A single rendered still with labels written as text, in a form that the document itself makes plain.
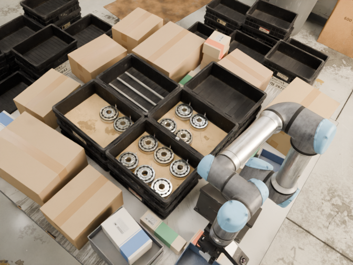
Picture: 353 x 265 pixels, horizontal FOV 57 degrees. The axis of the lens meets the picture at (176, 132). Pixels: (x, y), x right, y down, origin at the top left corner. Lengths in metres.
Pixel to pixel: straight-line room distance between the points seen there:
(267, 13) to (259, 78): 1.32
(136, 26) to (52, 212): 1.37
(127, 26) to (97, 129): 0.86
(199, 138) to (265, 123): 0.69
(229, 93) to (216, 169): 1.09
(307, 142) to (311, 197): 1.62
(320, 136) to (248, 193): 0.36
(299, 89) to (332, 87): 1.57
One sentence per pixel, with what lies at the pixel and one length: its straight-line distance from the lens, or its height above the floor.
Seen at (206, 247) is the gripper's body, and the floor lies 1.26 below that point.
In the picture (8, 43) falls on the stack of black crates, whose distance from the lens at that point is 3.16.
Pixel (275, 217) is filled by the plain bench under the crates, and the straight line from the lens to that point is 1.83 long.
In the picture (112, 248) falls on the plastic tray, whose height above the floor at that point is 0.80.
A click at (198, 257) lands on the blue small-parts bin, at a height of 1.07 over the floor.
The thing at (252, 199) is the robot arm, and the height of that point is 1.45.
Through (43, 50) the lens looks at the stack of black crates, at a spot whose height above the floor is 0.49.
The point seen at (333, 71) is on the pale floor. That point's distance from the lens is 3.86.
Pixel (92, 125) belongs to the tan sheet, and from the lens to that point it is 1.84.
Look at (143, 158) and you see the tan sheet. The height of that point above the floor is 0.83.
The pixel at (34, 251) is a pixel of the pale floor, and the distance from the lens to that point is 2.49.
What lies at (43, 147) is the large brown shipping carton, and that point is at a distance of 1.73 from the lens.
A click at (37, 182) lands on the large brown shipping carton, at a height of 0.90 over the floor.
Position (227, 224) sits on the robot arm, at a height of 1.46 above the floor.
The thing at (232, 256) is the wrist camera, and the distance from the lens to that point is 1.09.
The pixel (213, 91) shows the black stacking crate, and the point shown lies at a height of 0.83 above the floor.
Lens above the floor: 2.30
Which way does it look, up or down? 55 degrees down
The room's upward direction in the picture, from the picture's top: 8 degrees clockwise
